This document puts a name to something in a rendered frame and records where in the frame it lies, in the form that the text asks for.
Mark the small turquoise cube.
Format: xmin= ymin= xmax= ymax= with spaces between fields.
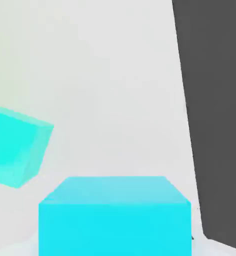
xmin=0 ymin=105 xmax=55 ymax=190

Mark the small cyan cube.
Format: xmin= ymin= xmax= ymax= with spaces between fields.
xmin=38 ymin=175 xmax=192 ymax=256

